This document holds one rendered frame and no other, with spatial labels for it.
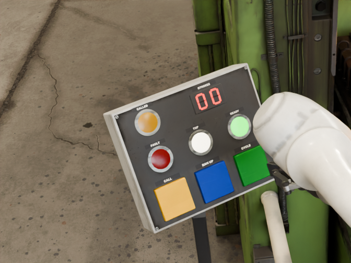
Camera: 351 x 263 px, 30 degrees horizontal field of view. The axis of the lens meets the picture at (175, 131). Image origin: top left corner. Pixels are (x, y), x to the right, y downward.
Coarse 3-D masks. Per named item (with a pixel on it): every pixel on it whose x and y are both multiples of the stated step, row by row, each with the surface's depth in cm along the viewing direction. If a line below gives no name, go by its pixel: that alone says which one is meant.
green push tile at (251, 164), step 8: (248, 152) 149; (256, 152) 149; (264, 152) 150; (240, 160) 148; (248, 160) 149; (256, 160) 149; (264, 160) 150; (240, 168) 148; (248, 168) 149; (256, 168) 150; (264, 168) 150; (240, 176) 149; (248, 176) 149; (256, 176) 150; (264, 176) 150; (248, 184) 149
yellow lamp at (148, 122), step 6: (144, 114) 141; (150, 114) 141; (138, 120) 140; (144, 120) 141; (150, 120) 141; (156, 120) 142; (144, 126) 141; (150, 126) 141; (156, 126) 142; (150, 132) 141
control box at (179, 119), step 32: (160, 96) 142; (192, 96) 144; (224, 96) 147; (256, 96) 150; (128, 128) 140; (160, 128) 142; (192, 128) 145; (224, 128) 147; (128, 160) 140; (192, 160) 145; (224, 160) 148; (192, 192) 145; (160, 224) 143
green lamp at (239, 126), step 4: (236, 120) 148; (240, 120) 148; (244, 120) 149; (232, 124) 148; (236, 124) 148; (240, 124) 148; (244, 124) 149; (248, 124) 149; (232, 128) 148; (236, 128) 148; (240, 128) 148; (244, 128) 149; (248, 128) 149; (232, 132) 148; (236, 132) 148; (240, 132) 148; (244, 132) 149
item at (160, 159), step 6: (156, 150) 142; (162, 150) 142; (156, 156) 142; (162, 156) 142; (168, 156) 143; (156, 162) 142; (162, 162) 142; (168, 162) 143; (156, 168) 142; (162, 168) 143
